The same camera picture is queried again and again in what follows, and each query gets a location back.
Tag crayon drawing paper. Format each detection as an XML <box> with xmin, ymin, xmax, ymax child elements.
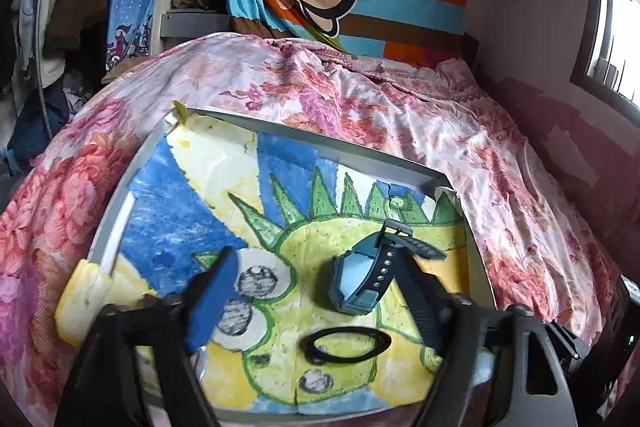
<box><xmin>55</xmin><ymin>114</ymin><xmax>496</xmax><ymax>415</ymax></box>

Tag grey framed tray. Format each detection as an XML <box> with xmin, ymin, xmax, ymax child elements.
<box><xmin>87</xmin><ymin>104</ymin><xmax>498</xmax><ymax>427</ymax></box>

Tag dark framed window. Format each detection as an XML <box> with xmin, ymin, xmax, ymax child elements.
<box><xmin>570</xmin><ymin>0</ymin><xmax>640</xmax><ymax>128</ymax></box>

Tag black oval hair tie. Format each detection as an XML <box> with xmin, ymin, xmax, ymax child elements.
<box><xmin>298</xmin><ymin>327</ymin><xmax>393</xmax><ymax>365</ymax></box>

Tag pink floral blanket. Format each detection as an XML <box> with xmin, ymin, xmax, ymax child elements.
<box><xmin>0</xmin><ymin>32</ymin><xmax>626</xmax><ymax>427</ymax></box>

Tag grey shelf board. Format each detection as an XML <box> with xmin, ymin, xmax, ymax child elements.
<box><xmin>160</xmin><ymin>11</ymin><xmax>232</xmax><ymax>40</ymax></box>

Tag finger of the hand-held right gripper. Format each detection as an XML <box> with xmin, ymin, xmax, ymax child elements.
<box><xmin>546</xmin><ymin>321</ymin><xmax>594</xmax><ymax>375</ymax></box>

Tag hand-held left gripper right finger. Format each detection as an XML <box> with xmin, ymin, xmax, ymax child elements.
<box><xmin>394</xmin><ymin>252</ymin><xmax>583</xmax><ymax>427</ymax></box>

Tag blue digital wrist watch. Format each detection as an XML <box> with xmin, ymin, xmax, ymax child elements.
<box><xmin>327</xmin><ymin>218</ymin><xmax>448</xmax><ymax>315</ymax></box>

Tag hanging clothes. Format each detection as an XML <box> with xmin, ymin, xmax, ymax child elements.
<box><xmin>0</xmin><ymin>0</ymin><xmax>131</xmax><ymax>178</ymax></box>

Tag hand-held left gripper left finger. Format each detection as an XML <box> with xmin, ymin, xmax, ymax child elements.
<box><xmin>52</xmin><ymin>247</ymin><xmax>241</xmax><ymax>427</ymax></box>

